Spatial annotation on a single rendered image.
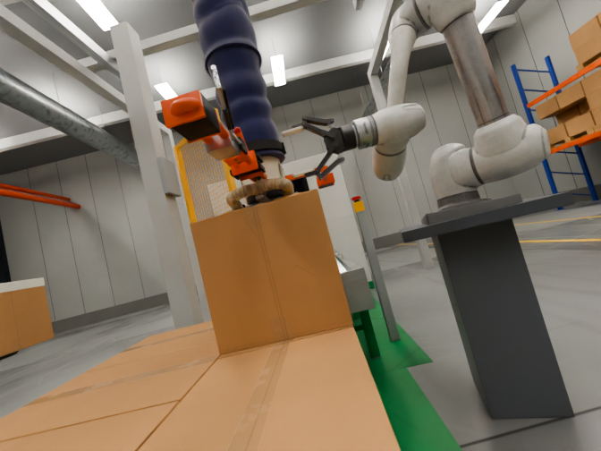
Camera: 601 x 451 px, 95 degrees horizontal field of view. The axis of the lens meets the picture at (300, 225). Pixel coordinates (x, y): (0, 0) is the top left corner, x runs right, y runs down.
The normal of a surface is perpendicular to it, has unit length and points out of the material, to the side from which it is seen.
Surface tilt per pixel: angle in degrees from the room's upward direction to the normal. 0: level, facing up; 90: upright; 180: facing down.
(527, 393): 90
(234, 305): 90
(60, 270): 90
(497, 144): 100
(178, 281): 90
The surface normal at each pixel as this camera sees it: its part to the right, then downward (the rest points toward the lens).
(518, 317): -0.33, 0.01
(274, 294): -0.10, -0.05
